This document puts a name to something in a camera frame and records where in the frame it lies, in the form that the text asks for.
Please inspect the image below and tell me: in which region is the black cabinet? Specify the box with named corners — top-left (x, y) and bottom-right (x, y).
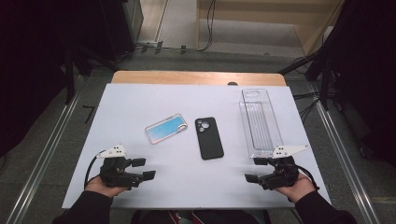
top-left (102, 0), bottom-right (145, 60)

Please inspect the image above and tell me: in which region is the black floor cable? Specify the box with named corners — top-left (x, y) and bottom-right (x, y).
top-left (134, 0), bottom-right (218, 54)

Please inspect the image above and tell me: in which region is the wooden platform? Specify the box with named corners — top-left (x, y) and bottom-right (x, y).
top-left (195, 0), bottom-right (345, 55)

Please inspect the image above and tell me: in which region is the black stand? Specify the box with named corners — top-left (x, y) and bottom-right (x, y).
top-left (64, 43), bottom-right (120, 105)
top-left (278, 46), bottom-right (335, 111)

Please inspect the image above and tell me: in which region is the black phone case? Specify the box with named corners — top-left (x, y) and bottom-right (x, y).
top-left (194, 117), bottom-right (225, 161)

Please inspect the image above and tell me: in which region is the black curtain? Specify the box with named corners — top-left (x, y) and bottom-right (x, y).
top-left (0, 0), bottom-right (106, 157)
top-left (323, 0), bottom-right (396, 167)

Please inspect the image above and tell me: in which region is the person's right hand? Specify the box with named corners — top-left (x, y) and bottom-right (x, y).
top-left (275, 173), bottom-right (317, 204)

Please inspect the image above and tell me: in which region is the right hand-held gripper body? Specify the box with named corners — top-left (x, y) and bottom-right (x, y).
top-left (257, 144), bottom-right (310, 191)

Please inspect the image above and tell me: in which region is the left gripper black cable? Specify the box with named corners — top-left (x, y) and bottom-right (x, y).
top-left (83, 149), bottom-right (106, 190)

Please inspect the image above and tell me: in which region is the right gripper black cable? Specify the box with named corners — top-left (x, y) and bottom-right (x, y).
top-left (297, 164), bottom-right (320, 191)

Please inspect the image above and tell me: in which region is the person's left hand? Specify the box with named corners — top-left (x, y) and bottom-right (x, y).
top-left (85, 175), bottom-right (132, 199)

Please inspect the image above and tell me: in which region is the white board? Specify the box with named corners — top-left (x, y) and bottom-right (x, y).
top-left (61, 83), bottom-right (332, 210)

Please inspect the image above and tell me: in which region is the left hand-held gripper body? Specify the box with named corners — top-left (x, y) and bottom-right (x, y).
top-left (96, 144), bottom-right (145, 189)

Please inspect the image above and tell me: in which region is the metal floor rail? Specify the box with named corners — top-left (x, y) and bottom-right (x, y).
top-left (314, 99), bottom-right (382, 224)
top-left (6, 92), bottom-right (83, 224)

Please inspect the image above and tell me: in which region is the bundle of black cables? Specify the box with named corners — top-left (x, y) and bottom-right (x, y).
top-left (292, 91), bottom-right (321, 124)

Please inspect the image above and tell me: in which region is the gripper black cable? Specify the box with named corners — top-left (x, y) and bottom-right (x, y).
top-left (83, 149), bottom-right (106, 190)
top-left (297, 164), bottom-right (320, 191)

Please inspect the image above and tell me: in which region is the blue phone case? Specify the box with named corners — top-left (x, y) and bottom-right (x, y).
top-left (144, 113), bottom-right (189, 146)

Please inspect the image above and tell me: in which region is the clear plastic tray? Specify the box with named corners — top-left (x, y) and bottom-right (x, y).
top-left (238, 88), bottom-right (285, 159)

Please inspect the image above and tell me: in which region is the wooden table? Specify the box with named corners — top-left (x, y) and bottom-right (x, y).
top-left (110, 70), bottom-right (288, 87)

